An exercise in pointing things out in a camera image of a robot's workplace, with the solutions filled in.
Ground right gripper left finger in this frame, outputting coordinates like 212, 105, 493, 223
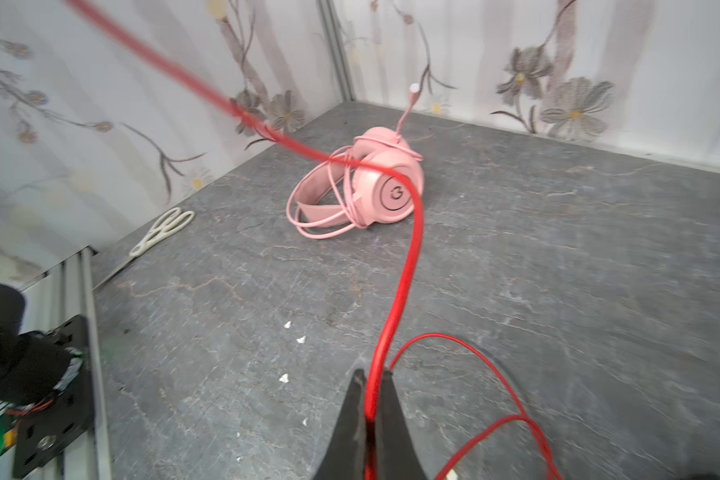
313, 369, 367, 480

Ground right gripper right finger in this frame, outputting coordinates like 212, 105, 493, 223
375, 370, 427, 480

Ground pink headset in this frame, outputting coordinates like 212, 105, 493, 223
286, 83, 424, 240

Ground red headset cable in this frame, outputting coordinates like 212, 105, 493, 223
64, 0, 565, 480

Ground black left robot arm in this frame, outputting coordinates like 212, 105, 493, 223
0, 284, 74, 405

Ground white scissors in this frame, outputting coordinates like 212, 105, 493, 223
93, 207, 196, 290

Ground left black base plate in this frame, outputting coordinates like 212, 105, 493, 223
13, 315, 95, 479

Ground aluminium mounting rail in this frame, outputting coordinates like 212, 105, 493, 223
0, 249, 113, 479

